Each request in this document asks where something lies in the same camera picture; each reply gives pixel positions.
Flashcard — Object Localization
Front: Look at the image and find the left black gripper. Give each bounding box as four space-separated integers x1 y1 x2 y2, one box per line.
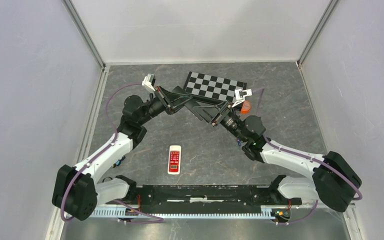
138 85 193 125

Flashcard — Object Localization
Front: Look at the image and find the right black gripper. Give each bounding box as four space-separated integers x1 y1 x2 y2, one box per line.
192 100 247 144

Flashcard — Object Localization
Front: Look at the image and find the black remote control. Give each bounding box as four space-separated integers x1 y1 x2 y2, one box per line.
172 86 204 121

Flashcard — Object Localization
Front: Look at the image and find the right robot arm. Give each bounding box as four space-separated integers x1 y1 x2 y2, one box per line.
192 102 363 213

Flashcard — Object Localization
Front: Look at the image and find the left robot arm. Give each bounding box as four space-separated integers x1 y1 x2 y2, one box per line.
51 86 193 222

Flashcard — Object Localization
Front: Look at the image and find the white red remote control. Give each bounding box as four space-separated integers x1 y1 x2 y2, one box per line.
167 145 182 175

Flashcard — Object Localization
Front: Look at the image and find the black grey checkerboard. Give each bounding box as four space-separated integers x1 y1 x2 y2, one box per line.
183 71 248 103

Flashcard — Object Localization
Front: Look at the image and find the orange round object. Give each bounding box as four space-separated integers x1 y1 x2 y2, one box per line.
240 100 251 115

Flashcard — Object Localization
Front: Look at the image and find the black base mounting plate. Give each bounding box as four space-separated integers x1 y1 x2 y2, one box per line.
121 184 302 214

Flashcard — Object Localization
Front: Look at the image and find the blue battery pack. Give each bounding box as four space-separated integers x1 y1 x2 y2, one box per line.
112 156 126 168

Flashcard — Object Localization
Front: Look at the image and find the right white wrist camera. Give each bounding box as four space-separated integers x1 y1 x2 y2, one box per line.
232 89 253 107

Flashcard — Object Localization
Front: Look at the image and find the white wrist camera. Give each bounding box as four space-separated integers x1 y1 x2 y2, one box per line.
141 73 156 94
232 89 253 107

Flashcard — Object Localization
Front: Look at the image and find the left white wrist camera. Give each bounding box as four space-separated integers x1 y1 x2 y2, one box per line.
141 73 156 94

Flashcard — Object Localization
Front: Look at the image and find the grey slotted cable duct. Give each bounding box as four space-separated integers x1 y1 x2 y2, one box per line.
66 206 274 219

